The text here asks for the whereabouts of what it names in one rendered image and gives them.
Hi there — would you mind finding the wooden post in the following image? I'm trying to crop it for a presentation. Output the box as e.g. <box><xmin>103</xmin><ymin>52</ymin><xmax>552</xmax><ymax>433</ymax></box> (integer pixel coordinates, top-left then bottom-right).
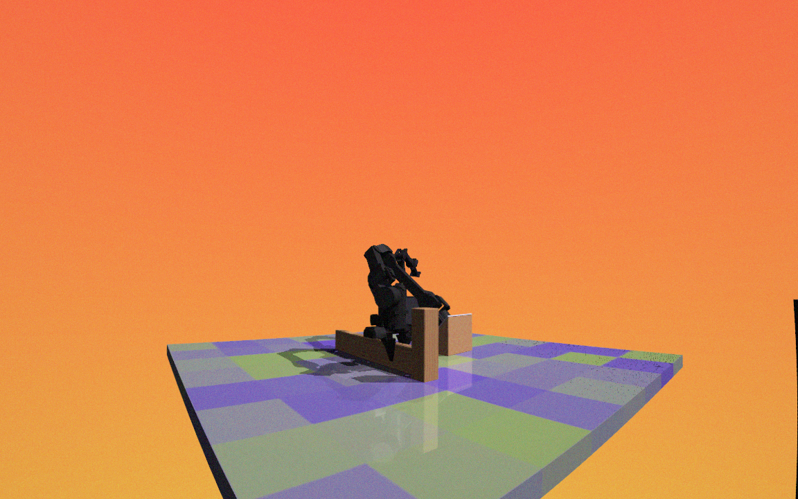
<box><xmin>411</xmin><ymin>307</ymin><xmax>439</xmax><ymax>383</ymax></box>

